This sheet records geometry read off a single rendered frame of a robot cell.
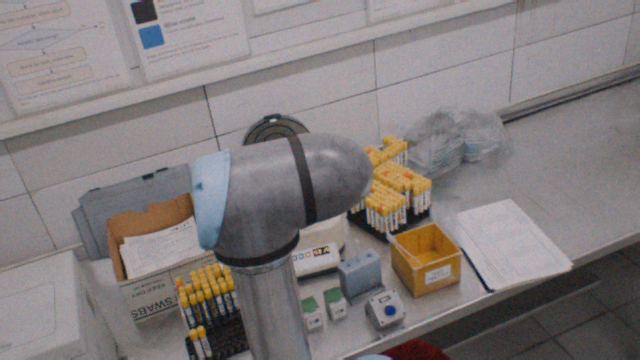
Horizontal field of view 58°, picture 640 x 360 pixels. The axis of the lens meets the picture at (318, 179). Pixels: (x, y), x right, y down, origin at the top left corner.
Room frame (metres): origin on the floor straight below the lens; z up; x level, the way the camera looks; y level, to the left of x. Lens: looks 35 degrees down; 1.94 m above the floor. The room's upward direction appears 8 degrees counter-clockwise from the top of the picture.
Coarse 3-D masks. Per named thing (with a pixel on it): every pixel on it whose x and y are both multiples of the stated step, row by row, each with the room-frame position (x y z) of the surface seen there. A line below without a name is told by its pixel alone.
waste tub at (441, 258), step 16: (432, 224) 1.13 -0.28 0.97; (400, 240) 1.11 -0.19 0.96; (416, 240) 1.12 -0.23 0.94; (432, 240) 1.13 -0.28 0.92; (448, 240) 1.07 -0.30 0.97; (400, 256) 1.05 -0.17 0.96; (416, 256) 1.12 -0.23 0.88; (432, 256) 1.11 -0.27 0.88; (448, 256) 1.01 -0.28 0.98; (400, 272) 1.05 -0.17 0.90; (416, 272) 0.98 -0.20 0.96; (432, 272) 0.99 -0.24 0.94; (448, 272) 1.00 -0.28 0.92; (416, 288) 0.98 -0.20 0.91; (432, 288) 0.99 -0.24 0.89
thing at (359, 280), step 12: (372, 252) 1.06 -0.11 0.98; (348, 264) 1.02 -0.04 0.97; (360, 264) 1.02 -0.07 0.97; (372, 264) 1.03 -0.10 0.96; (348, 276) 1.00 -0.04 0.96; (360, 276) 1.01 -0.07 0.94; (372, 276) 1.03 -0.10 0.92; (348, 288) 1.00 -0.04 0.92; (360, 288) 1.01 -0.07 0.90; (372, 288) 1.02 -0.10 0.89; (384, 288) 1.02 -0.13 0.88; (348, 300) 1.00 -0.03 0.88; (360, 300) 0.99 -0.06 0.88
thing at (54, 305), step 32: (64, 256) 0.95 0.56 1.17; (0, 288) 0.88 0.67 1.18; (32, 288) 0.87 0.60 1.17; (64, 288) 0.85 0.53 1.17; (0, 320) 0.79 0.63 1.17; (32, 320) 0.78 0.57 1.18; (64, 320) 0.77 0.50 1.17; (96, 320) 0.89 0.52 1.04; (0, 352) 0.71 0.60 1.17; (32, 352) 0.70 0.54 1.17; (64, 352) 0.71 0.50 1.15; (96, 352) 0.77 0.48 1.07
